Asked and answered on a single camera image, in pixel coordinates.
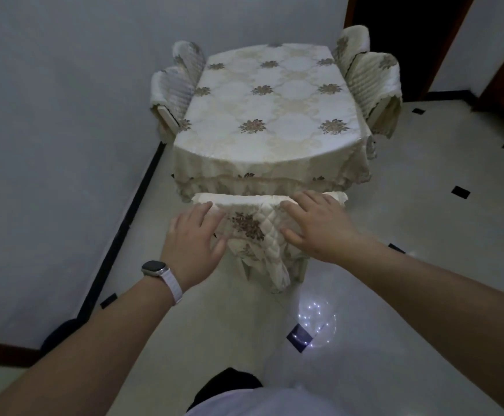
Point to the black purple waste bin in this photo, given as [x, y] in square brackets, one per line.
[61, 335]

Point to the black trousers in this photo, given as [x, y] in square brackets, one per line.
[226, 383]

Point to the person's left forearm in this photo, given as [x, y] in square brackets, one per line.
[83, 355]

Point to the smartwatch with white band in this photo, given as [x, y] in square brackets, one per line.
[165, 281]

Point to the brown doorway frame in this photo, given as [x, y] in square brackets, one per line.
[5, 354]

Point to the person's right hand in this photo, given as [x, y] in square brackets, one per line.
[325, 229]

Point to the table with cream floral tablecloth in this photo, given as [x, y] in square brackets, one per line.
[269, 108]

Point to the cream quilted cover chair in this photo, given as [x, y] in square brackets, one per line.
[256, 229]
[351, 43]
[169, 93]
[189, 58]
[375, 82]

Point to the person's right forearm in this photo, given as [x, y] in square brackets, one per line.
[442, 307]

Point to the brown wooden door frame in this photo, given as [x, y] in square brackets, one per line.
[451, 43]

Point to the person's left hand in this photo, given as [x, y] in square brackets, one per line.
[191, 251]

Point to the white shirt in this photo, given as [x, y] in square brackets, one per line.
[265, 405]

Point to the black baseboard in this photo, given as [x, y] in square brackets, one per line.
[122, 229]

